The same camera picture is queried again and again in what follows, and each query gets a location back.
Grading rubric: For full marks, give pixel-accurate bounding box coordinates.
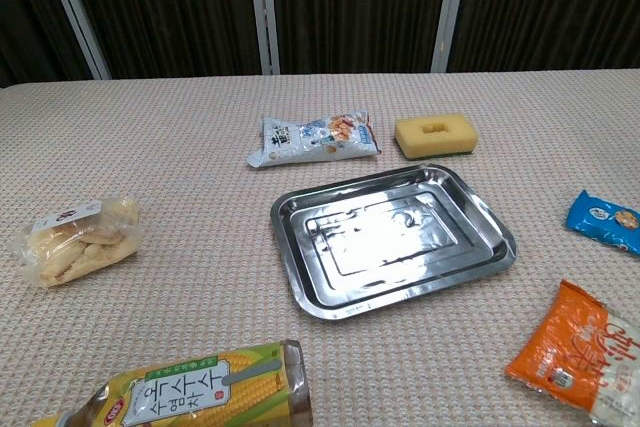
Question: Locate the stainless steel rectangular tray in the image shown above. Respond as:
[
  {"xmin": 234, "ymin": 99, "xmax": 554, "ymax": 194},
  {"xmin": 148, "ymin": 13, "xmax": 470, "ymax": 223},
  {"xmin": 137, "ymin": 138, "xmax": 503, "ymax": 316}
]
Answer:
[{"xmin": 270, "ymin": 162, "xmax": 518, "ymax": 321}]

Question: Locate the clear bag of bread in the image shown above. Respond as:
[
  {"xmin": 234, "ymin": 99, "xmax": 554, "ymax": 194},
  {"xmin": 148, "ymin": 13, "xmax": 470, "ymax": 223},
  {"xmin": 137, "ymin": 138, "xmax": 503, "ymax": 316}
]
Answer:
[{"xmin": 19, "ymin": 195, "xmax": 144, "ymax": 289}]

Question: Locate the beige woven tablecloth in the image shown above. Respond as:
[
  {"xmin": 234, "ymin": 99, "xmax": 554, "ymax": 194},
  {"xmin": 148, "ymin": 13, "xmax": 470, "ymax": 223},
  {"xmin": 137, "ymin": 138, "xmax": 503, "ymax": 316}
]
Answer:
[{"xmin": 0, "ymin": 65, "xmax": 640, "ymax": 427}]

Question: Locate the orange and clear food bag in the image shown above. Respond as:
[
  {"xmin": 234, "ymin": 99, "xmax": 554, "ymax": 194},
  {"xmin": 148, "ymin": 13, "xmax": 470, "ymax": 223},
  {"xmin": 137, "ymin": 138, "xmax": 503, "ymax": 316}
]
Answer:
[{"xmin": 504, "ymin": 279, "xmax": 640, "ymax": 427}]

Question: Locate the corn tea bottle yellow label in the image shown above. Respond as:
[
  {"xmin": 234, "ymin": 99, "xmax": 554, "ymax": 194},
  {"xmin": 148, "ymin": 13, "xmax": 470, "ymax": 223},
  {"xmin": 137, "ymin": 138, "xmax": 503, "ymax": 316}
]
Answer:
[{"xmin": 29, "ymin": 339, "xmax": 315, "ymax": 427}]

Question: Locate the yellow sponge with green base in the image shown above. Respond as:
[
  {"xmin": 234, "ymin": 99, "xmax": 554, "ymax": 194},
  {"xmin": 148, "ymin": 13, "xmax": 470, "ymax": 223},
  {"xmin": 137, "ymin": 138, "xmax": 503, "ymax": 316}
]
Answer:
[{"xmin": 393, "ymin": 112, "xmax": 480, "ymax": 157}]

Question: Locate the grey aluminium frame post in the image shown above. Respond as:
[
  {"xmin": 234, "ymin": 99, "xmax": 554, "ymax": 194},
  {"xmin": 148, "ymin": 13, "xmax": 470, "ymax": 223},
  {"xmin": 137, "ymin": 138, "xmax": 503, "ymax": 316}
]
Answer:
[
  {"xmin": 38, "ymin": 0, "xmax": 112, "ymax": 81},
  {"xmin": 246, "ymin": 0, "xmax": 282, "ymax": 76},
  {"xmin": 430, "ymin": 0, "xmax": 472, "ymax": 74}
]

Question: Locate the small blue snack packet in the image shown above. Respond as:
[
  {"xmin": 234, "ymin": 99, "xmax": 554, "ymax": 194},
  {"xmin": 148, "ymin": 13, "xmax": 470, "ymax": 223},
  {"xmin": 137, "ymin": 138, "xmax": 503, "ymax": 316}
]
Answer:
[{"xmin": 565, "ymin": 190, "xmax": 640, "ymax": 258}]

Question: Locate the white blue snack bag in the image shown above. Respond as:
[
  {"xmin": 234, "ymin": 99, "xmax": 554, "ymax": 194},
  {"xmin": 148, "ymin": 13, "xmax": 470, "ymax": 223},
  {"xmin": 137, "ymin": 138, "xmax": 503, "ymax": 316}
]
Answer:
[{"xmin": 246, "ymin": 109, "xmax": 382, "ymax": 169}]

